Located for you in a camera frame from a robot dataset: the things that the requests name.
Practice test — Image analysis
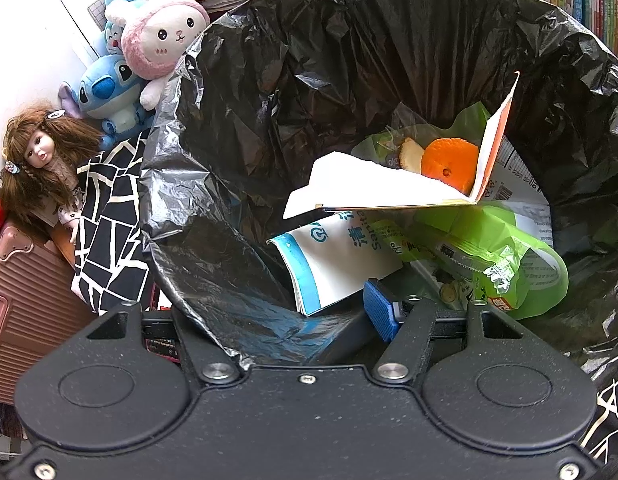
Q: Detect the white blue printed paper bag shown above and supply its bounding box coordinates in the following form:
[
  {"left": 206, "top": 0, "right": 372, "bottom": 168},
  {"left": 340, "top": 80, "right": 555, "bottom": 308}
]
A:
[{"left": 266, "top": 210, "right": 405, "bottom": 317}]

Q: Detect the pink bunny plush toy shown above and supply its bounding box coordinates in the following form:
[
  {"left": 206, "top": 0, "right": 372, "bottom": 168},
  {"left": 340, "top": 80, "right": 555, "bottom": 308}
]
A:
[{"left": 105, "top": 0, "right": 211, "bottom": 111}]

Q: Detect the orange peel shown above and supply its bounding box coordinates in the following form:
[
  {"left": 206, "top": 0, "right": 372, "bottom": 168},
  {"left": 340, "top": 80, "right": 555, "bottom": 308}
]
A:
[{"left": 420, "top": 137, "right": 480, "bottom": 197}]

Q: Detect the white orange paper carton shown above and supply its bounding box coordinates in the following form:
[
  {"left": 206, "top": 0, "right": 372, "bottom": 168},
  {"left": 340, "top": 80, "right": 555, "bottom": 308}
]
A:
[{"left": 283, "top": 71, "right": 554, "bottom": 248}]

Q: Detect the pink ribbed suitcase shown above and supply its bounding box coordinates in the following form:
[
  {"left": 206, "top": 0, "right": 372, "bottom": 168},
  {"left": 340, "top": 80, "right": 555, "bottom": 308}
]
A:
[{"left": 0, "top": 225, "right": 97, "bottom": 406}]

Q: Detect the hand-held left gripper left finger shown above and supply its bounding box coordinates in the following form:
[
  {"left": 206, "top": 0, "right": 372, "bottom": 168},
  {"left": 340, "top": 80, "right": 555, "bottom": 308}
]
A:
[{"left": 84, "top": 302, "right": 240, "bottom": 386}]

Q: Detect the brown-haired doll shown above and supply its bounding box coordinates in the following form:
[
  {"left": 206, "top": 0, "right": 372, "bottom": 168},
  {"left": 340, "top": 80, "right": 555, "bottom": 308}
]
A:
[{"left": 0, "top": 107, "right": 105, "bottom": 233}]

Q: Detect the small light blue plush toy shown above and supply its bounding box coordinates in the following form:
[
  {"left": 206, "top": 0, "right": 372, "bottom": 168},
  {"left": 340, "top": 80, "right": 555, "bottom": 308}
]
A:
[{"left": 103, "top": 0, "right": 140, "bottom": 56}]

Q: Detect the blue alien plush toy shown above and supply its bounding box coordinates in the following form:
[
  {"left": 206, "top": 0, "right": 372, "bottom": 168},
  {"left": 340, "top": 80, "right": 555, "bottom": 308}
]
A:
[{"left": 59, "top": 55, "right": 155, "bottom": 148}]

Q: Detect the bin with black plastic bag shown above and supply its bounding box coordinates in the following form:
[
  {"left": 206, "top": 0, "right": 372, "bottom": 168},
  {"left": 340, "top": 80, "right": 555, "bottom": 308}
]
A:
[{"left": 139, "top": 0, "right": 618, "bottom": 391}]

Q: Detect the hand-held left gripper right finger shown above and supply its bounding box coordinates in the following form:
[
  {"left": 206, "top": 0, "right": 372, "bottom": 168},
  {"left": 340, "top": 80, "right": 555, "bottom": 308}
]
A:
[{"left": 364, "top": 280, "right": 537, "bottom": 383}]

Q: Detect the bright green snack packet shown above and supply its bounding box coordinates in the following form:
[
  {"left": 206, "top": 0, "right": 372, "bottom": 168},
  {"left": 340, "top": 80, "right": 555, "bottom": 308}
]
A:
[{"left": 374, "top": 202, "right": 570, "bottom": 321}]

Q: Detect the pale green clear packet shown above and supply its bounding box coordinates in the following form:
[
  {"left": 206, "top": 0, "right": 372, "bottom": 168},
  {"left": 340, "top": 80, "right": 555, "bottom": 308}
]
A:
[{"left": 351, "top": 102, "right": 490, "bottom": 171}]

